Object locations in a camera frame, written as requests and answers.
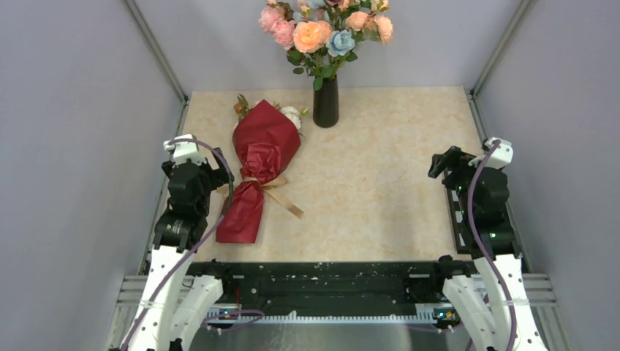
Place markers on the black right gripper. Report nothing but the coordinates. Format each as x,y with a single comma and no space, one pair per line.
452,158

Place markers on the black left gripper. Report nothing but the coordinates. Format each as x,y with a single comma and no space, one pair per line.
218,177

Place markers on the beige satin ribbon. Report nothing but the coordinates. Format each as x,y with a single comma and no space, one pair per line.
272,189

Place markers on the red paper bouquet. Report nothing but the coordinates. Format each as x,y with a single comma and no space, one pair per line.
265,141

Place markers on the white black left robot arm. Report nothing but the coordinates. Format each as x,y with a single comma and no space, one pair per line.
164,320

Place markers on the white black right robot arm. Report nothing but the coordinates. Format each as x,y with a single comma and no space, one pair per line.
502,319

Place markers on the black cylindrical vase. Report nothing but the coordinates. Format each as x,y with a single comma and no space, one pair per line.
326,104

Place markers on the black white checkerboard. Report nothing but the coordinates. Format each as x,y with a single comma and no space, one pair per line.
457,222

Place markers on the colourful artificial flower bunch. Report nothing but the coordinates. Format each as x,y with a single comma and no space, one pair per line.
320,37

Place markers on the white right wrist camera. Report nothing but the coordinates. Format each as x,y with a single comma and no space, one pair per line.
500,154

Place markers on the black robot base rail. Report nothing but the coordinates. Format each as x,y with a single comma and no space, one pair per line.
328,289

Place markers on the white toothed cable duct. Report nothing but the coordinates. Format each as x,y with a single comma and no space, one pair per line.
427,314

